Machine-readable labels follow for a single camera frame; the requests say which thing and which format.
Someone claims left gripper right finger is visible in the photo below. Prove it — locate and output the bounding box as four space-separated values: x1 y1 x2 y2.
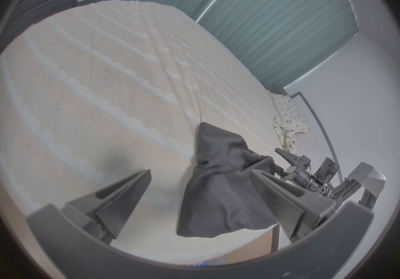
250 169 337 239

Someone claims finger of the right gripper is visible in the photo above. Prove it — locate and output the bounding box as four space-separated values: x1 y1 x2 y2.
274 148 298 165

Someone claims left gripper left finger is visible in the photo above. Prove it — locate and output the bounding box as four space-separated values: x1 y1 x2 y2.
62 169 152 240

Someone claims black T-shirt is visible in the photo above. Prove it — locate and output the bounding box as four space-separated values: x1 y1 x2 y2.
176 122 281 238

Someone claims bed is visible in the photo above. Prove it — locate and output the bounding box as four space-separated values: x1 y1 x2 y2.
0 0 340 267

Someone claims white printed pyjama garment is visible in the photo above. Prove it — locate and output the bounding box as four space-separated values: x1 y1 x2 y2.
273 116 298 153

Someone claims white printed pillow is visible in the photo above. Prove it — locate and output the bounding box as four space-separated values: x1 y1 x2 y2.
270 92 310 134

